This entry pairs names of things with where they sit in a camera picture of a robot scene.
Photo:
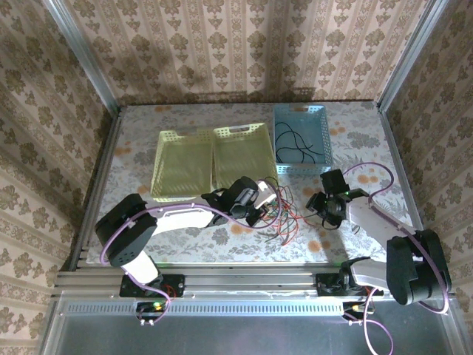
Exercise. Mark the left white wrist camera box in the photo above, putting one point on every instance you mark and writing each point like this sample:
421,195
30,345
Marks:
266,194

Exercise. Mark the aluminium corner post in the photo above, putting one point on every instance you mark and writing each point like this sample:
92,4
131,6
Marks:
410,55
85,63

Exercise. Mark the grey metal sheet panel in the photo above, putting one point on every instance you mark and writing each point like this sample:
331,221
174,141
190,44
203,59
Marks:
240,334

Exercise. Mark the pale yellow plastic basket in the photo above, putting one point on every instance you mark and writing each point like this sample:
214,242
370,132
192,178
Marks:
240,155
181,166

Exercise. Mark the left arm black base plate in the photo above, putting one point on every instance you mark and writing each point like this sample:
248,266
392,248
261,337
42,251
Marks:
175,286

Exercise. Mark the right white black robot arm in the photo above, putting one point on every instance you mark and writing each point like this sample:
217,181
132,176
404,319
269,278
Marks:
414,270

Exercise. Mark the aluminium table side rail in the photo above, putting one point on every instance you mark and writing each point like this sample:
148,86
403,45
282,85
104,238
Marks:
105,155
395,148

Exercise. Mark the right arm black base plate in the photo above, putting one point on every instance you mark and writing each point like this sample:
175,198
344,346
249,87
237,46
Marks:
327,286

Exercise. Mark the blue plastic basket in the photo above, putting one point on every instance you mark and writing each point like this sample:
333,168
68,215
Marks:
314,129

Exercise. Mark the floral table cloth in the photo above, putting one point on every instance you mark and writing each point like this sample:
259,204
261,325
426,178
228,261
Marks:
207,247

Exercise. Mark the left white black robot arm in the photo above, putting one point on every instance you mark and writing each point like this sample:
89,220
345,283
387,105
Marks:
129,236

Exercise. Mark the aluminium mounting rail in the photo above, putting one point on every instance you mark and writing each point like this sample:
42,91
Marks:
251,283

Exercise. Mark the black connector box with lights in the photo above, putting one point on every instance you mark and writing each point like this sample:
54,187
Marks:
151,307
356,308

